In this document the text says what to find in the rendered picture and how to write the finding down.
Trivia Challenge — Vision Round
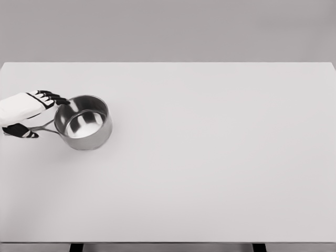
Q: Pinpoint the stainless steel saucepan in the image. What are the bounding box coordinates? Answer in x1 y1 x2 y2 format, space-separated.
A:
25 94 113 151

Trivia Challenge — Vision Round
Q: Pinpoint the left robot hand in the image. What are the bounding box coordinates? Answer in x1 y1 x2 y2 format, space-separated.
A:
0 90 71 139

